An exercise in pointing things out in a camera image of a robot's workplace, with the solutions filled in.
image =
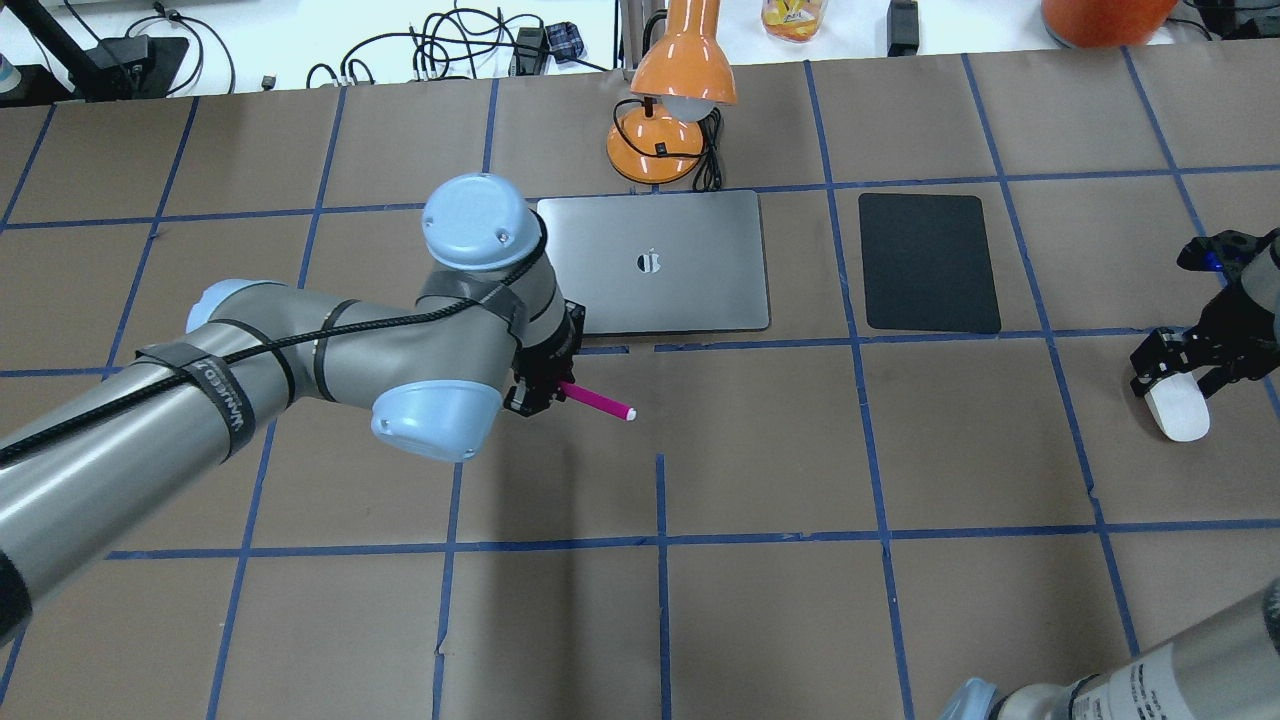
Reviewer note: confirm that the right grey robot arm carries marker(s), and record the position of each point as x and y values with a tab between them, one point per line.
1225	667

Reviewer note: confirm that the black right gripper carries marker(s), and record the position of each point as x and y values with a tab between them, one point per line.
1232	327

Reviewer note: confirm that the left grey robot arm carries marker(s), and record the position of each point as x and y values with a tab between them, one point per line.
491	330

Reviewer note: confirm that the black power adapter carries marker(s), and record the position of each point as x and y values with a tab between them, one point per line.
903	34

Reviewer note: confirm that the silver apple laptop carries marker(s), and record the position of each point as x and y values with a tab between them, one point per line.
666	263

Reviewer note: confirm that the black camera stand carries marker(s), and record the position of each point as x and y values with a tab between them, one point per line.
124	67

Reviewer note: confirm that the pink marker pen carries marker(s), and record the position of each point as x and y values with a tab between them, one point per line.
604	404

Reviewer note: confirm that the white computer mouse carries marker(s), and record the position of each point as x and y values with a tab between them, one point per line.
1179	408

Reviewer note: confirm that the black mousepad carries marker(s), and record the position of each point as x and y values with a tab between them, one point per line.
926	264

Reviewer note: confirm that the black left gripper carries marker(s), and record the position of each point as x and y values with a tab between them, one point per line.
551	357

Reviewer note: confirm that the orange desk lamp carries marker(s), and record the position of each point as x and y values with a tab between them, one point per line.
660	133

